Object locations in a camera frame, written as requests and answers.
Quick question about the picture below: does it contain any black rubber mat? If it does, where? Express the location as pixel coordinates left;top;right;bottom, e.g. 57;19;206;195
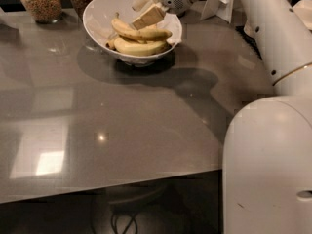
235;26;262;59

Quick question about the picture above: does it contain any black cable under table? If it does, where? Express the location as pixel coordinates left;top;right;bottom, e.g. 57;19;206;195
89;192;196;234

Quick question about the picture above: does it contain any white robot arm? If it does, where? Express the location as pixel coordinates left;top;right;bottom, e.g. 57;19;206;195
133;0;312;234

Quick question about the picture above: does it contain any white folded paper stand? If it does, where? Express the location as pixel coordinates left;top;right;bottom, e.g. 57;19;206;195
201;0;234;23

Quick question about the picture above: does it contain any yellow banana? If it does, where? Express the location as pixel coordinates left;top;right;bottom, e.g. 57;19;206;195
106;37;169;57
111;15;172;41

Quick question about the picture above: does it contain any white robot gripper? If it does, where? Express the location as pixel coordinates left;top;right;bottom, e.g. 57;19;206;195
131;0;192;29

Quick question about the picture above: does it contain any front yellow banana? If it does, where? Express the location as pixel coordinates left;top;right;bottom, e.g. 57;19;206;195
106;37;169;57

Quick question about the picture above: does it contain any top yellow banana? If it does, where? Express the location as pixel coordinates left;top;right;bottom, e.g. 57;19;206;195
111;15;172;41

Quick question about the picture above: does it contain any left cereal glass jar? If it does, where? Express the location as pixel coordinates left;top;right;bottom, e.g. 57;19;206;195
20;0;62;23

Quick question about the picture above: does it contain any white ceramic bowl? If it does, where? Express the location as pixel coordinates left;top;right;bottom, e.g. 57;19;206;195
83;0;182;66

